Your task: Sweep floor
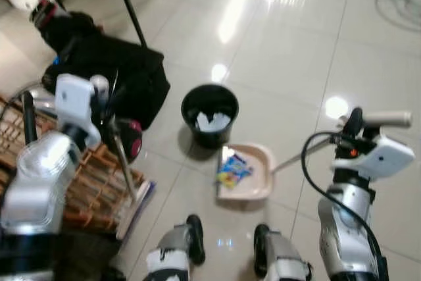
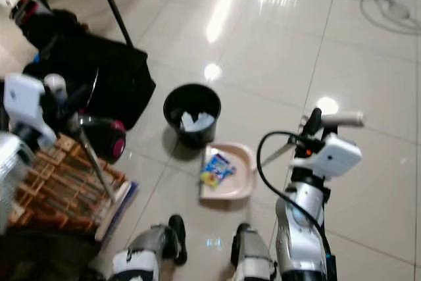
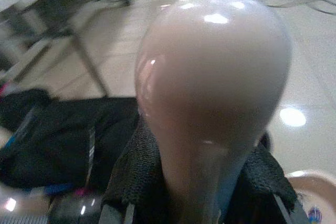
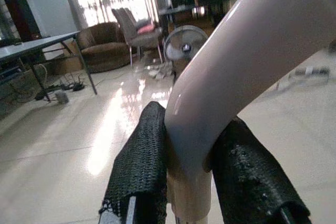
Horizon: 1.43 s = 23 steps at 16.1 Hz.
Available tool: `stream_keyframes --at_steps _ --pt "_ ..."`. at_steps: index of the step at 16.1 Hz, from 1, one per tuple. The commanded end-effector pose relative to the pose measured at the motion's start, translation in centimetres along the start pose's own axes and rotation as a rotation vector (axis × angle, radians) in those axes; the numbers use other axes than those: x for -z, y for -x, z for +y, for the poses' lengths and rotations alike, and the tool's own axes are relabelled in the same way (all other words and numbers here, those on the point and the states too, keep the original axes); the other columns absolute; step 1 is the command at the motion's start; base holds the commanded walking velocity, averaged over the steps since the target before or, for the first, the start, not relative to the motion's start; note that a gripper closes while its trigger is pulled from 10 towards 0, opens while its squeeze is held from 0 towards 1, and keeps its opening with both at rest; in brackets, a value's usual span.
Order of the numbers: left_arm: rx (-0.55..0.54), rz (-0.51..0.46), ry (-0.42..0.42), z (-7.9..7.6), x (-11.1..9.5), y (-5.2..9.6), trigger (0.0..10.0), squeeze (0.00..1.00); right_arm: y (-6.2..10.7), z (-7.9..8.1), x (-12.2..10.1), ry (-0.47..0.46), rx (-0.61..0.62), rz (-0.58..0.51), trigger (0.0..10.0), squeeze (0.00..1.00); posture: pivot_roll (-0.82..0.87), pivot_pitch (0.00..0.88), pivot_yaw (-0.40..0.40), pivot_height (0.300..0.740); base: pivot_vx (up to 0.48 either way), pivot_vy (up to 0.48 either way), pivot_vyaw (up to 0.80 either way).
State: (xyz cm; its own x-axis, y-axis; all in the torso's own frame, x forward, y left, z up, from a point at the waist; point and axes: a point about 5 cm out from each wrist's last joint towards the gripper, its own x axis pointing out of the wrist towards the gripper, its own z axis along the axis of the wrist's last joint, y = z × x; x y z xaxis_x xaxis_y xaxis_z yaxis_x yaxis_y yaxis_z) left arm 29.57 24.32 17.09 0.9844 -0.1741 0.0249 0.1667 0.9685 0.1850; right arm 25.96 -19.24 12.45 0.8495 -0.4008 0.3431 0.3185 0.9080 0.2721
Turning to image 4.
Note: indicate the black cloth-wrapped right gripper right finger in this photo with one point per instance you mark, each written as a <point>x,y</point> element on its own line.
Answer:
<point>249,174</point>

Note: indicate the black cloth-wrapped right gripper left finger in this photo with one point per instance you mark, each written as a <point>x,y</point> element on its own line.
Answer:
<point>141,161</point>

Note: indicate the grey floor fan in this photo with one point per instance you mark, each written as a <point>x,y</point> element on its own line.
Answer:
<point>181,44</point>

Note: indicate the crumpled paper scraps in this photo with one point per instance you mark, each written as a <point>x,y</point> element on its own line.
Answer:
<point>158,70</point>

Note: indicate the small grey box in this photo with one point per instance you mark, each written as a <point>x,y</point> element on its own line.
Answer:
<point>62,96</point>

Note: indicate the clear plastic bottle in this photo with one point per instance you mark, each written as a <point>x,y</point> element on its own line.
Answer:
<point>309,73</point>

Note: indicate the brown round armchair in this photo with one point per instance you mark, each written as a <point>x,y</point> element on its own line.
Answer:
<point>102,48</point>

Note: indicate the grey dining chair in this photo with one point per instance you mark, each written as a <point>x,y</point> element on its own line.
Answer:
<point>136,32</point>

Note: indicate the pink cushion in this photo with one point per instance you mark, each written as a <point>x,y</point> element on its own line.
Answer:
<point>146,29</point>

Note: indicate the woven basket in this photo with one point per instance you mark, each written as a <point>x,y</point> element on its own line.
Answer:
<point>26,82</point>

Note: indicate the dark grey table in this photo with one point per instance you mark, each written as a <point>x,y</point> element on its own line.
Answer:
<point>39,48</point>

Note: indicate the dark desk with monitors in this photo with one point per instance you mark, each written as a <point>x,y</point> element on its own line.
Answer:
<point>189,3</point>

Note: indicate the dark wooden cabinet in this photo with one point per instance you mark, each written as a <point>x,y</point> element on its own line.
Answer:
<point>18,11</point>

